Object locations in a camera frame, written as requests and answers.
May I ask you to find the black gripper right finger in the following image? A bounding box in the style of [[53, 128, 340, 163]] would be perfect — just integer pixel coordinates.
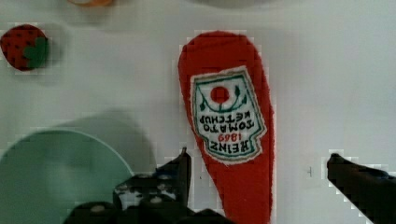
[[326, 153, 396, 224]]

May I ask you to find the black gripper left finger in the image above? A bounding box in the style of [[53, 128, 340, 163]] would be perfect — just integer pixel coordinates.
[[64, 148, 235, 224]]

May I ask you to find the red plush ketchup bottle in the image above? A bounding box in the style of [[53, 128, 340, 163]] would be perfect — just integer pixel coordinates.
[[177, 31, 275, 224]]

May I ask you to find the green cup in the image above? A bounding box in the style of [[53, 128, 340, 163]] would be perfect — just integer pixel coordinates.
[[0, 130, 133, 224]]

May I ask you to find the red strawberry toy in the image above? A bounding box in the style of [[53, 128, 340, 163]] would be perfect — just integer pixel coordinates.
[[1, 24, 50, 71]]

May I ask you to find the orange slice toy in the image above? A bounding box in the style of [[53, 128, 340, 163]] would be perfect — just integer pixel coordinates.
[[67, 0, 113, 7]]

